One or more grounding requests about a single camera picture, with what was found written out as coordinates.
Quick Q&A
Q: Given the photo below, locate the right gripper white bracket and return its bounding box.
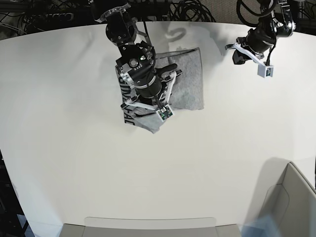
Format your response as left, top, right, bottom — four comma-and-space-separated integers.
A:
120, 63, 182, 114

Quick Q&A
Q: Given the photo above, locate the grey T-shirt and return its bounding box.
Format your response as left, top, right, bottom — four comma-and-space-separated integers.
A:
116, 47, 204, 133

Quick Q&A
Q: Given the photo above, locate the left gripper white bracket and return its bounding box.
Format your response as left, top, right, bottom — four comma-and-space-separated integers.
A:
225, 28, 275, 65

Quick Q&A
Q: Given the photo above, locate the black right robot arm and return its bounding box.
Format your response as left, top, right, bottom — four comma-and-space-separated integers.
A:
89, 0, 181, 122

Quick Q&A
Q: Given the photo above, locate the grey bin right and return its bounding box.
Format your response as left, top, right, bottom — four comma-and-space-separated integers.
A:
258, 162, 316, 237

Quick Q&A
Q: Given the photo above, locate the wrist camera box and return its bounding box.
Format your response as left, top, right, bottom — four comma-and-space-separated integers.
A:
257, 64, 274, 78
156, 104, 174, 122

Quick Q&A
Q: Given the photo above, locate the black coiled cable bundle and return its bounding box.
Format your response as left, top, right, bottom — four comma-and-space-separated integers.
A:
167, 0, 217, 23

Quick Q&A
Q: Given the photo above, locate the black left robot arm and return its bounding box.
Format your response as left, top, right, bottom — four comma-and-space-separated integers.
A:
225, 0, 296, 78

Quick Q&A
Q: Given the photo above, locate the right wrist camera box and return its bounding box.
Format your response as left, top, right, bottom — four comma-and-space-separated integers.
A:
156, 104, 174, 122

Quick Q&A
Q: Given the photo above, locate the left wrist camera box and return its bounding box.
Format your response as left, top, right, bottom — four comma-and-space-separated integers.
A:
257, 64, 274, 78

